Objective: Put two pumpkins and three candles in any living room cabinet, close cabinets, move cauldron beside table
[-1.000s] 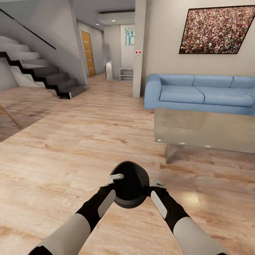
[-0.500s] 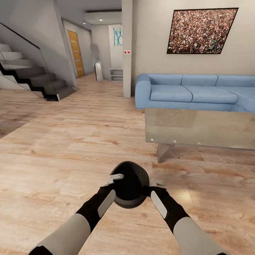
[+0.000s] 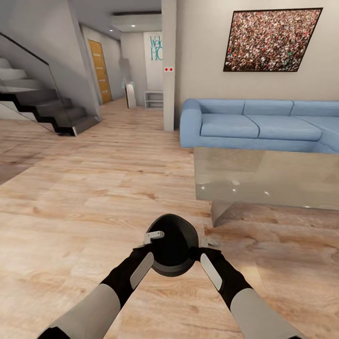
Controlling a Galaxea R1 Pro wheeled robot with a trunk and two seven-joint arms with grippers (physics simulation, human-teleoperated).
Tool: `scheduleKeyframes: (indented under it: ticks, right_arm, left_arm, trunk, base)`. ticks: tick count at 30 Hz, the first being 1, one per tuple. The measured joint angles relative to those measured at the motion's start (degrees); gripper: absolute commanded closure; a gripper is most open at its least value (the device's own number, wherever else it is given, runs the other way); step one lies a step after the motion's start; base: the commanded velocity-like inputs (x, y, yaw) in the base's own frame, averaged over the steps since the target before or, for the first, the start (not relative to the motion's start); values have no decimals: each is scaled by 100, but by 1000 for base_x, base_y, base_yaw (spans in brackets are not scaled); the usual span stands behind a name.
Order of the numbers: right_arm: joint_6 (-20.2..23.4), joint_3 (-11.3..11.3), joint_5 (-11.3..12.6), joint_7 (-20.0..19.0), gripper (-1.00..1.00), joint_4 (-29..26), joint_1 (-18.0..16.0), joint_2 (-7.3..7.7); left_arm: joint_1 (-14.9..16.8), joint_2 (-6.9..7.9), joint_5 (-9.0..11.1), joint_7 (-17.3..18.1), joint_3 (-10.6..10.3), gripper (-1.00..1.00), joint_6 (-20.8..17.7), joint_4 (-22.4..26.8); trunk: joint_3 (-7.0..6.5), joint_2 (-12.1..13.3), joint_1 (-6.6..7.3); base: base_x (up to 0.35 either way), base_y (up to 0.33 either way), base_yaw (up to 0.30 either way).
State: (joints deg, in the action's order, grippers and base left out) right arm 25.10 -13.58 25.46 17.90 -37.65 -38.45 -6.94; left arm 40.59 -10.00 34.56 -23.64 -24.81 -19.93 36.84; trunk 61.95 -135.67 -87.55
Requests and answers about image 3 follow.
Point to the cauldron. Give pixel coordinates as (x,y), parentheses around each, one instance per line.
(179,236)

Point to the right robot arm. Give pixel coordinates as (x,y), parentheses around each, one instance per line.
(254,316)

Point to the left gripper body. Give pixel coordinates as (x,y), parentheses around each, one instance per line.
(157,248)

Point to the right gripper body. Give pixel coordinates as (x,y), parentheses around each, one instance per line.
(195,253)

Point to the sofa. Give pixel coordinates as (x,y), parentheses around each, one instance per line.
(308,126)

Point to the picture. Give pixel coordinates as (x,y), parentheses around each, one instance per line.
(272,40)

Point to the stairs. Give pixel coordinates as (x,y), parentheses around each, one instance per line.
(27,86)

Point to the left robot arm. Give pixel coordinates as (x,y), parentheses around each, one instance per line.
(92,317)

